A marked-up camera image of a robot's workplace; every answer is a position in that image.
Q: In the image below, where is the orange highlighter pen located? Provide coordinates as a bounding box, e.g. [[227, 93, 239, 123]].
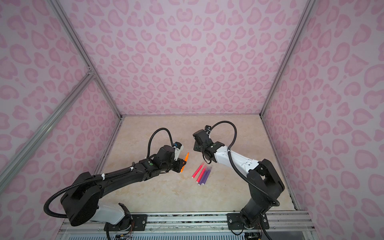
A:
[[180, 153, 190, 173]]

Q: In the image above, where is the pink highlighter pen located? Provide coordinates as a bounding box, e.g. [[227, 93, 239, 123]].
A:
[[197, 167, 206, 185], [192, 164, 205, 178]]

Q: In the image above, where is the purple highlighter pen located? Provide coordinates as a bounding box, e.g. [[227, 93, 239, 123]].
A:
[[198, 168, 209, 185], [201, 167, 212, 185]]

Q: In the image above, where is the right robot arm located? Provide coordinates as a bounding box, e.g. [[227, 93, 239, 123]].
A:
[[193, 130, 285, 229]]

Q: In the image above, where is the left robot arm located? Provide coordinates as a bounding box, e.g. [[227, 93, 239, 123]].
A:
[[43, 145, 187, 227]]

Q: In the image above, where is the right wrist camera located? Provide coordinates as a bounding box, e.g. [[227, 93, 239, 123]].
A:
[[204, 125, 212, 135]]

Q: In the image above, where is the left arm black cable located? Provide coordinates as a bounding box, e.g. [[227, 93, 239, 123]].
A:
[[146, 127, 175, 159]]

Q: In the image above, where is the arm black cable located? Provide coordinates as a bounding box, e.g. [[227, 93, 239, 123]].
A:
[[146, 127, 175, 159], [208, 120, 281, 208]]

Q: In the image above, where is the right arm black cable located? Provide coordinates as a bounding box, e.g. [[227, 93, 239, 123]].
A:
[[208, 120, 281, 208]]

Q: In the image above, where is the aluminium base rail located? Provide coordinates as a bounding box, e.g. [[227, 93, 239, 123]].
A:
[[56, 211, 319, 240]]

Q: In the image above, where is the aluminium frame strut left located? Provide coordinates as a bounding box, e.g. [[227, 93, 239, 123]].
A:
[[1, 71, 95, 193]]

